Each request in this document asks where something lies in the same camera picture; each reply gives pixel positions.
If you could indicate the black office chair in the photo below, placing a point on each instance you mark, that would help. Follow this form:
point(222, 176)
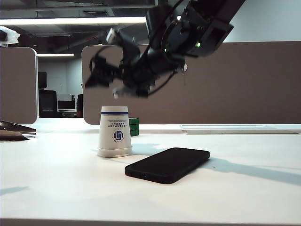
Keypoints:
point(47, 101)

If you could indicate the black smartphone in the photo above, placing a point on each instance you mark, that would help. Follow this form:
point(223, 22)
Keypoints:
point(167, 166)

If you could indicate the short ceiling light strip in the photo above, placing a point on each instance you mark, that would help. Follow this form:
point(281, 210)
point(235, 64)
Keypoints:
point(55, 55)

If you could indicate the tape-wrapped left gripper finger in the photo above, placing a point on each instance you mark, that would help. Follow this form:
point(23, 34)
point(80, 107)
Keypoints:
point(8, 35)

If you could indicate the white paper cup blue logo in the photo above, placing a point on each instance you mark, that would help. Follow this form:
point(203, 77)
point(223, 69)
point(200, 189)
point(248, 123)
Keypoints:
point(113, 154)
point(115, 131)

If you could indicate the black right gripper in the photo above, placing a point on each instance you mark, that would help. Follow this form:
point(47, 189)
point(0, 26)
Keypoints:
point(145, 68)

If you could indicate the long ceiling light strip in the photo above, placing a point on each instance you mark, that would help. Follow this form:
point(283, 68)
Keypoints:
point(70, 20)

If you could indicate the white hexagonal wall hook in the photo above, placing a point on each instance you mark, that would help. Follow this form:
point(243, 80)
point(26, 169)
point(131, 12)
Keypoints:
point(185, 67)

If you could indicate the rubik's cube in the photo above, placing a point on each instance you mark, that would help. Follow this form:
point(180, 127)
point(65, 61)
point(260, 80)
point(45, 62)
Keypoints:
point(134, 127)

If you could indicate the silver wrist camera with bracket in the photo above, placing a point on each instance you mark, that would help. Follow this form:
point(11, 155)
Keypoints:
point(113, 35)

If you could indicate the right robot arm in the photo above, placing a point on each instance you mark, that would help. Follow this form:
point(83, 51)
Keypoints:
point(207, 23)

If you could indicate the silver metallic flat object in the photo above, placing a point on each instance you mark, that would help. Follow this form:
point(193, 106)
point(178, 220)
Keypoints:
point(14, 131)

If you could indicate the wide brown desk partition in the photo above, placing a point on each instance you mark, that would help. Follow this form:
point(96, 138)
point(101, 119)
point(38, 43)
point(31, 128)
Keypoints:
point(235, 94)

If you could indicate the narrow brown desk partition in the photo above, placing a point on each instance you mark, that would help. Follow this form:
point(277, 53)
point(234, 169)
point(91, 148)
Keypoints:
point(16, 87)

